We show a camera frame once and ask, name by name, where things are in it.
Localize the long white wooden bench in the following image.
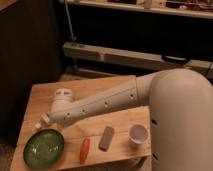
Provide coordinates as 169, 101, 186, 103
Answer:
63, 42, 213, 79

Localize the green ceramic bowl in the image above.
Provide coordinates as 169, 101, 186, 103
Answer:
23, 129, 64, 169

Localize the metal pole stand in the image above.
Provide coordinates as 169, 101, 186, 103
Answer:
64, 0, 77, 46

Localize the orange carrot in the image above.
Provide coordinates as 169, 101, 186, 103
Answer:
79, 138, 90, 164

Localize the white paper cup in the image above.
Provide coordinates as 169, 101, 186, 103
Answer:
129, 124, 148, 148

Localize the upper shelf with items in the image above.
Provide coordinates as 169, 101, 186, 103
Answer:
57, 0, 213, 19

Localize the wooden table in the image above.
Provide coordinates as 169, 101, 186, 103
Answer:
10, 76, 151, 171

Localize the white plastic bottle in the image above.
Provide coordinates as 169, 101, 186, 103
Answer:
35, 114, 50, 130

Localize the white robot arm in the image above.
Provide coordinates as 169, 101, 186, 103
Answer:
50, 69, 213, 171

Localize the grey rectangular block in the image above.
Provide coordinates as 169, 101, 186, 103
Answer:
99, 126, 114, 151

